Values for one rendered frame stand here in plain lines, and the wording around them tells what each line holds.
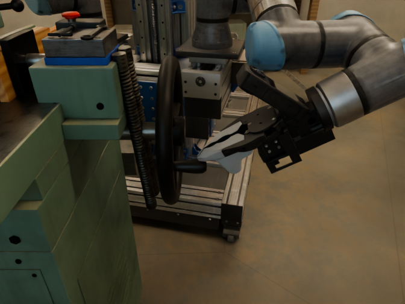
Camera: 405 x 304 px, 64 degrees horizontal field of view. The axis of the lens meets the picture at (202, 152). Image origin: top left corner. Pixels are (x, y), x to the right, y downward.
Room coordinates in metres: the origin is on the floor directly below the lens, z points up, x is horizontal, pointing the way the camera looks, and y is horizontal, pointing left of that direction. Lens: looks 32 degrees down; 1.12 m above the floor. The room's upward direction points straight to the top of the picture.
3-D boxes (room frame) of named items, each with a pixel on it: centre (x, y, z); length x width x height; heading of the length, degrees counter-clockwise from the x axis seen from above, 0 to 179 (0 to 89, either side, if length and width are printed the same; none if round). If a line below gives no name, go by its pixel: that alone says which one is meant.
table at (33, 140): (0.57, 0.29, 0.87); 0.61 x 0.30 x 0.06; 179
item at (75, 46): (0.57, 0.21, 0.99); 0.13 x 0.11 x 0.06; 179
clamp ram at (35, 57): (0.57, 0.28, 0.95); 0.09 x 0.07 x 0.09; 179
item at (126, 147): (0.83, 0.26, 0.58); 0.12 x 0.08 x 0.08; 89
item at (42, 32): (0.61, 0.33, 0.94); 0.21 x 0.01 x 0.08; 179
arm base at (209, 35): (1.23, -0.04, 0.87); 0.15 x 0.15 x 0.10
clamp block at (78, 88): (0.57, 0.21, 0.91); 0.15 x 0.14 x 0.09; 179
